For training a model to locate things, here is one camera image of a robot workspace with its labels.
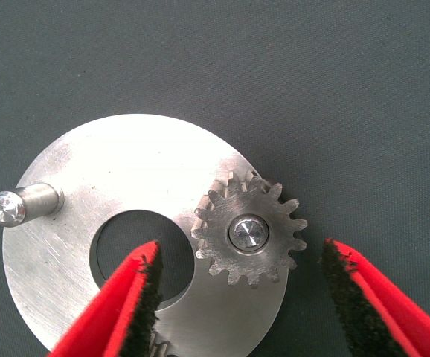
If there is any dark grey table cloth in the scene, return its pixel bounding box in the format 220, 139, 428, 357
0, 0, 430, 357

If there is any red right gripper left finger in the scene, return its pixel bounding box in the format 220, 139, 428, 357
47, 239, 164, 357

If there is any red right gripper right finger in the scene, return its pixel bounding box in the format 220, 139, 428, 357
318, 237, 430, 357

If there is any round metal carrier plate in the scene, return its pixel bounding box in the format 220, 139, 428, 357
1, 113, 290, 357

